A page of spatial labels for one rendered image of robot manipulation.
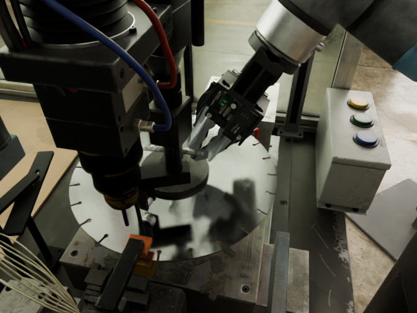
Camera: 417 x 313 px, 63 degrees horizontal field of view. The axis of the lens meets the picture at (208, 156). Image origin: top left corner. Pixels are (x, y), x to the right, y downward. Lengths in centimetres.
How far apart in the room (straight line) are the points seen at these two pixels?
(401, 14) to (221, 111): 22
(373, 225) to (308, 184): 101
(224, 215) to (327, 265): 29
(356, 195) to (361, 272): 92
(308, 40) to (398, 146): 204
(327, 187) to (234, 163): 26
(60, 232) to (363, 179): 63
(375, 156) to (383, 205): 122
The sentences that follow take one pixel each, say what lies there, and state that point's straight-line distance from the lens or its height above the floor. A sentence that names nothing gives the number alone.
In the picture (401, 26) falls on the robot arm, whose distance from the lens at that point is 41.
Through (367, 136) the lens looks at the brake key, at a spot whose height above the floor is 91.
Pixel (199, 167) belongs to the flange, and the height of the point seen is 96.
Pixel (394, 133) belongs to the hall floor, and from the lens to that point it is 252.
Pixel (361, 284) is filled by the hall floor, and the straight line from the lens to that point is 164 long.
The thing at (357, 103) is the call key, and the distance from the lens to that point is 87.
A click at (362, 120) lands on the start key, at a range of 81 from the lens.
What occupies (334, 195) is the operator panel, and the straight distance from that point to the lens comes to 78.
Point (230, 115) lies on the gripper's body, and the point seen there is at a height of 109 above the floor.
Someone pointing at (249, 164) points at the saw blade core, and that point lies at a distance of 57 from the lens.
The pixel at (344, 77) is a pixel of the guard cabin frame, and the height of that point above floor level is 93.
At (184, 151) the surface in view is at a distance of 52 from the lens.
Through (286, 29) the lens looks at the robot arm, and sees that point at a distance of 40.
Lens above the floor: 133
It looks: 41 degrees down
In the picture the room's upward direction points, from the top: straight up
